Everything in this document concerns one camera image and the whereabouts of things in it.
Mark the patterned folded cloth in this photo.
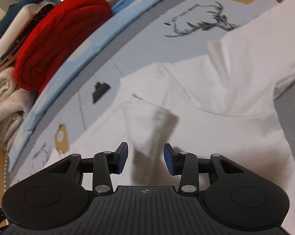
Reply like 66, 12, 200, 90
0, 5, 52, 72

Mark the cream folded blanket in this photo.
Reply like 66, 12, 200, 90
0, 67, 36, 152

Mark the grey patterned bed sheet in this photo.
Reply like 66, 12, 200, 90
5, 0, 283, 187

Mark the light blue cloud blanket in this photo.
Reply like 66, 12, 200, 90
7, 0, 162, 172

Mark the white small garment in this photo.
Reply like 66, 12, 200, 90
72, 0, 295, 234

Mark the white folded pillow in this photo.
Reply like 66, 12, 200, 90
0, 1, 55, 58

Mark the red folded blanket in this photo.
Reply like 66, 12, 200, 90
13, 0, 112, 93

